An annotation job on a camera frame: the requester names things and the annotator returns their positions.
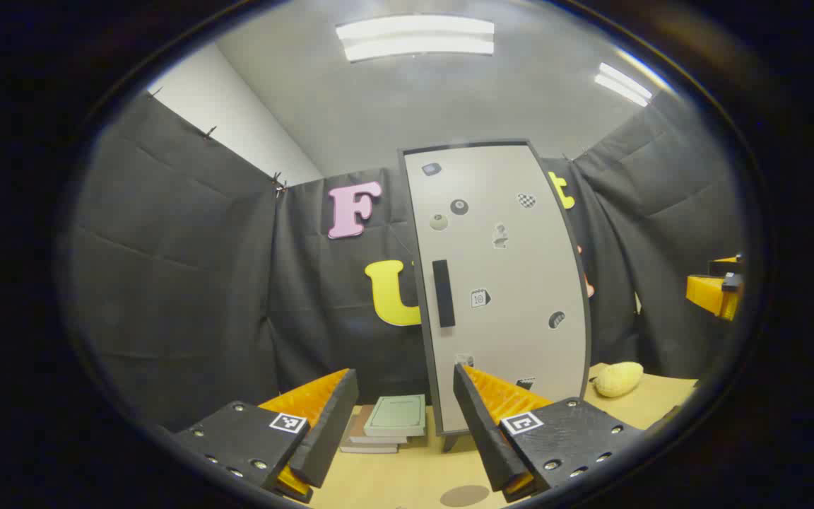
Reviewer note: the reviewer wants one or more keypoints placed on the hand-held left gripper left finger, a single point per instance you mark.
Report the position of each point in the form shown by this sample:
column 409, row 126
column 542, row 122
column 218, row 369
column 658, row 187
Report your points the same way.
column 326, row 431

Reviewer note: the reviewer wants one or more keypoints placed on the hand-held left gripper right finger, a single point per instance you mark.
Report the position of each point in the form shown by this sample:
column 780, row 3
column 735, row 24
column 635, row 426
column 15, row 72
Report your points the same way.
column 481, row 431

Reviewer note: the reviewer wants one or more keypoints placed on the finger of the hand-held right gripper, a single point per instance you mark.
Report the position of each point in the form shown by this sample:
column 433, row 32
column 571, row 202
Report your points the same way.
column 711, row 293
column 726, row 266

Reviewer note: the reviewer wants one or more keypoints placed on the dark grey cabinet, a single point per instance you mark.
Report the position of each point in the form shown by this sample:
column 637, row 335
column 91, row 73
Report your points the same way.
column 450, row 441

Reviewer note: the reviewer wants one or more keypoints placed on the grey book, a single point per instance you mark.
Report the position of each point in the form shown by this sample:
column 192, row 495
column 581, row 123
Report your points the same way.
column 364, row 448

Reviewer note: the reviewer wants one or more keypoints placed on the green book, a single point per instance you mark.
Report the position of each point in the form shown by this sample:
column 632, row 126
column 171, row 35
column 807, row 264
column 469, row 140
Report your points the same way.
column 396, row 415

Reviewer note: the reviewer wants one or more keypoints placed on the pale yellow lumpy sponge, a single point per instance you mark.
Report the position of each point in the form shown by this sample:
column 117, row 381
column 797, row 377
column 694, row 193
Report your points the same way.
column 619, row 379

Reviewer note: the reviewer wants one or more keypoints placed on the black backdrop cloth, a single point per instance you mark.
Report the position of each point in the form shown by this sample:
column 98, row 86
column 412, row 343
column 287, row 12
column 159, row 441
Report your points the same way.
column 188, row 283

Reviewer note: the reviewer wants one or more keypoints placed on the large ceiling light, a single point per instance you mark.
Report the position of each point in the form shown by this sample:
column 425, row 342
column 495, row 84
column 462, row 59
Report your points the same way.
column 414, row 37

